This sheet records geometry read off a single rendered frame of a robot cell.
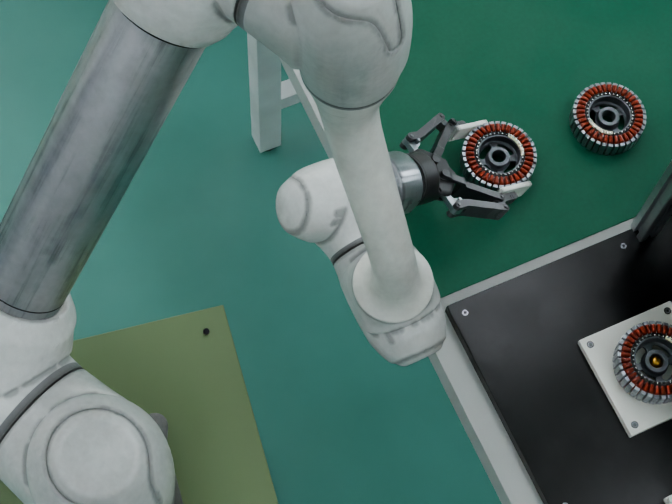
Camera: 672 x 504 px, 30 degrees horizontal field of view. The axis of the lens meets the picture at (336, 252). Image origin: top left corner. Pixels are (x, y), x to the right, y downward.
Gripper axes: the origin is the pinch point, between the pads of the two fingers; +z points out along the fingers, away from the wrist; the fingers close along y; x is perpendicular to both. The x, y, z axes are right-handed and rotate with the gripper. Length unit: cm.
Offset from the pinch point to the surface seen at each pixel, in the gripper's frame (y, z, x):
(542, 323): 25.1, -7.6, -4.4
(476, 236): 8.5, -6.6, -6.1
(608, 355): 33.9, -3.9, -0.9
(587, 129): 3.3, 11.4, 8.5
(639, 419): 43.5, -5.4, -1.7
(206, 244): -40, 11, -83
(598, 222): 15.7, 8.2, 2.4
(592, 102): -0.3, 14.8, 9.9
